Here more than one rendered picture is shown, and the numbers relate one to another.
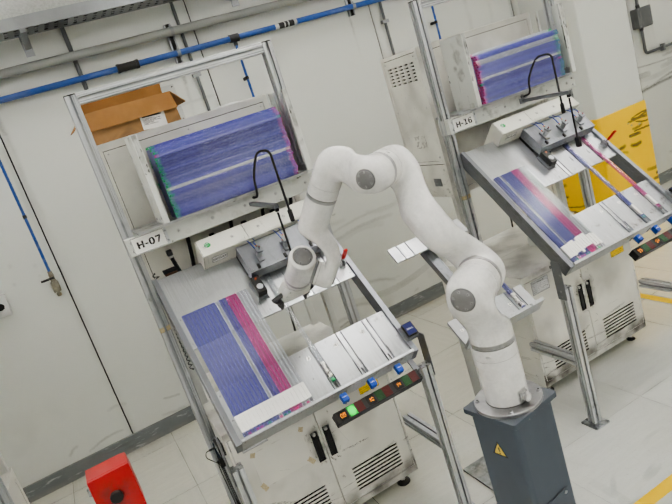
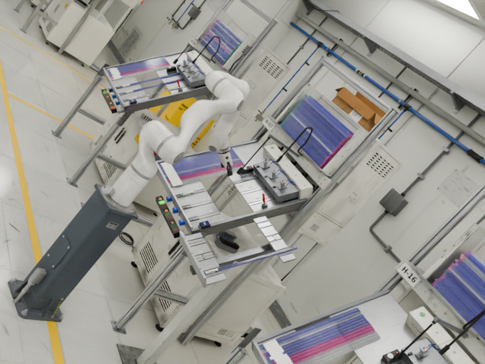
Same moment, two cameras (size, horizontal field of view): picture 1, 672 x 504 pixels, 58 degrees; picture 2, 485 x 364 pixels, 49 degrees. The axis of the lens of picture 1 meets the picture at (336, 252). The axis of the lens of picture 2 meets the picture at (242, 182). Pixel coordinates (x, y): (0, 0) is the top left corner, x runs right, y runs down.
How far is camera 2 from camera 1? 2.89 m
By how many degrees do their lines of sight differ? 67
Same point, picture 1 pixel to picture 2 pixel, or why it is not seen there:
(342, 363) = (190, 200)
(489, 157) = (387, 312)
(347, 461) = not seen: hidden behind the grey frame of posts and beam
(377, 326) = (213, 217)
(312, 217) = not seen: hidden behind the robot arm
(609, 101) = not seen: outside the picture
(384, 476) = (159, 301)
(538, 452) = (86, 213)
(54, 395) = (277, 225)
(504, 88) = (455, 297)
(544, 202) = (330, 341)
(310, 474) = (163, 250)
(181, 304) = (240, 149)
